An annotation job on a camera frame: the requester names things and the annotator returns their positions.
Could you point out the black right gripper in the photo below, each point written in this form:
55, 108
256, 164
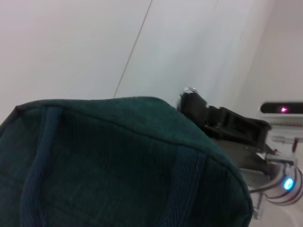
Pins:
239, 125

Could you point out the teal insulated lunch bag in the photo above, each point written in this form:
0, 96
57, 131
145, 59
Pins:
106, 165

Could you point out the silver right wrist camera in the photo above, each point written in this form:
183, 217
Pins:
284, 116

